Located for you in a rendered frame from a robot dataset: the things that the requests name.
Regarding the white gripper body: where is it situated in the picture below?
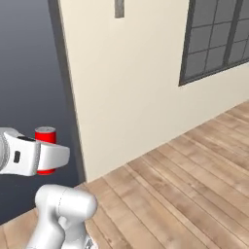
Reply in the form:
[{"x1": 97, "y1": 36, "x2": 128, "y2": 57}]
[{"x1": 36, "y1": 141, "x2": 71, "y2": 172}]

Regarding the dark framed window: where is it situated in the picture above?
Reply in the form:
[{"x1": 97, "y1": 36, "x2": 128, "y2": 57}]
[{"x1": 178, "y1": 0, "x2": 249, "y2": 88}]

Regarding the grey wall fixture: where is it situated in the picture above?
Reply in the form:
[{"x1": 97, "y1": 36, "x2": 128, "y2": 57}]
[{"x1": 114, "y1": 0, "x2": 125, "y2": 19}]

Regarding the red soda can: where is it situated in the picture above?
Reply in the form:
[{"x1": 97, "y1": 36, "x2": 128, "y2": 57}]
[{"x1": 34, "y1": 125, "x2": 57, "y2": 176}]

